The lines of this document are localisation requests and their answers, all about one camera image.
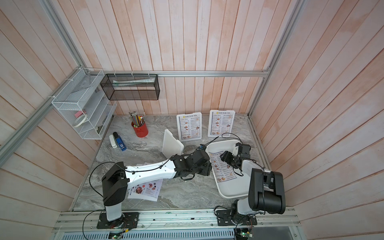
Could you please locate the white menu holder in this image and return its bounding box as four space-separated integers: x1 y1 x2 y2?
176 112 203 142
207 109 236 139
162 129 184 159

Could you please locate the white menu holder front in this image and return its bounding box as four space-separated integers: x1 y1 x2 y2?
207 109 236 139

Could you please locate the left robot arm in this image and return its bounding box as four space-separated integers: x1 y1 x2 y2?
102 149 212 222

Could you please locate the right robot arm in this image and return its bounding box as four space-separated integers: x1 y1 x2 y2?
220 143 286 217

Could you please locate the white plastic tray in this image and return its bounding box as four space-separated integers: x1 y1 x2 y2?
206 140 262 199

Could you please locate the red pencil cup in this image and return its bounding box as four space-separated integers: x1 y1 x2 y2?
131 122 149 138

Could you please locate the coloured pencils bundle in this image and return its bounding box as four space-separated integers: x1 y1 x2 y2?
129 112 146 128

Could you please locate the blue stapler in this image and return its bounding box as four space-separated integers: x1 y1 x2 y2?
113 132 127 151

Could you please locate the white eraser block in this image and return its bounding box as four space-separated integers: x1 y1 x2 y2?
109 135 118 149

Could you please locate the black mesh basket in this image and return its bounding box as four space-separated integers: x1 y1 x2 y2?
101 73 161 101

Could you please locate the white tape roll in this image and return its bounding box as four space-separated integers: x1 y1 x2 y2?
73 114 88 128

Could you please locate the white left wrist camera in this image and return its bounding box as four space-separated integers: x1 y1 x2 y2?
198 145 208 150

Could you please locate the white wire shelf rack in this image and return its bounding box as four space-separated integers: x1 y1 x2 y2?
52 68 117 140

